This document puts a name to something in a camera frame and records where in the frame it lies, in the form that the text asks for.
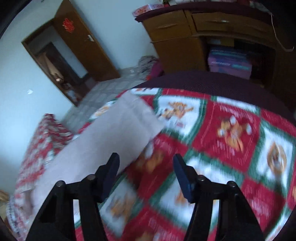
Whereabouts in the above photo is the pile of clothes on floor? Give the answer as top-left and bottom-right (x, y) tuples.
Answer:
(137, 55), (164, 81)

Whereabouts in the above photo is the beige puffer coat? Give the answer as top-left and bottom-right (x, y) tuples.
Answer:
(32, 91), (164, 215)

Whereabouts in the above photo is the red paper door decoration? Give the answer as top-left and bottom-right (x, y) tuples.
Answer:
(62, 18), (75, 33)

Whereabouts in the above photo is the brown wooden door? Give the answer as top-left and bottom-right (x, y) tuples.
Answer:
(53, 1), (120, 82)

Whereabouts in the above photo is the floral box on dresser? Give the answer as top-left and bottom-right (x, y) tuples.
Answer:
(132, 4), (164, 17)

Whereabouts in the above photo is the purple storage box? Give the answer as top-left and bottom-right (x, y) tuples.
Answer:
(208, 47), (252, 80)

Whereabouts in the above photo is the red patchwork bear bedspread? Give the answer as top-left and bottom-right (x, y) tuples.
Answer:
(6, 87), (296, 241)

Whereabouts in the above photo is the white cord on dresser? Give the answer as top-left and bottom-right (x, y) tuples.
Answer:
(269, 11), (295, 53)

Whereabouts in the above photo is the wooden dresser desk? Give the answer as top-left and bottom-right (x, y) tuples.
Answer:
(135, 1), (295, 95)

